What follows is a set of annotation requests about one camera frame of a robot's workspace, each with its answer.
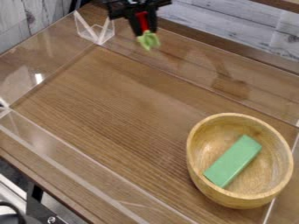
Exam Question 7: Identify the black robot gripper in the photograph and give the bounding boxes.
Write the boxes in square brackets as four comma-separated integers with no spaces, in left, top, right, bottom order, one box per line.
[103,0,172,37]

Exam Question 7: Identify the red plush strawberry green leaves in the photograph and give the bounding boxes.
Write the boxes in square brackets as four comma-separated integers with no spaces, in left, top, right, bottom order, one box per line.
[134,11,160,51]

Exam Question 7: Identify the clear acrylic tray barrier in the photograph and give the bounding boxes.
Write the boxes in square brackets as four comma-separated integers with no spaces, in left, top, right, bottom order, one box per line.
[0,6,299,224]

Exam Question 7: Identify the light wooden bowl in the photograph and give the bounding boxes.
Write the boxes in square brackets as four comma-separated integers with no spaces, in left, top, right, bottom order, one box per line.
[185,113,294,209]

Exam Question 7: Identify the green rectangular block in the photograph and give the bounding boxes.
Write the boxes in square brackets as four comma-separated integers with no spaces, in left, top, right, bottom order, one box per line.
[202,135,261,188]

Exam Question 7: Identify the black table leg bracket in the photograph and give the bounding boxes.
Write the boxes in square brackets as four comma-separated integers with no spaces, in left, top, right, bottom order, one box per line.
[25,183,67,224]

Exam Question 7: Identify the black cable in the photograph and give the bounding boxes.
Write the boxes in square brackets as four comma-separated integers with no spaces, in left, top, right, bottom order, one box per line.
[0,199,27,224]

